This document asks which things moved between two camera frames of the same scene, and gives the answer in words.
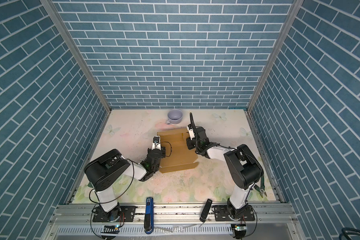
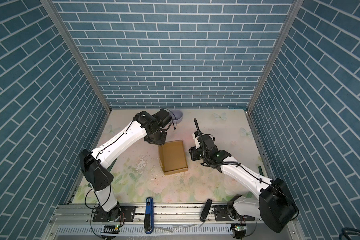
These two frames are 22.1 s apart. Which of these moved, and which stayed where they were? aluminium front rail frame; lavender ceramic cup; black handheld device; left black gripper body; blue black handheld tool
Moved: left black gripper body
Stayed: lavender ceramic cup; black handheld device; aluminium front rail frame; blue black handheld tool
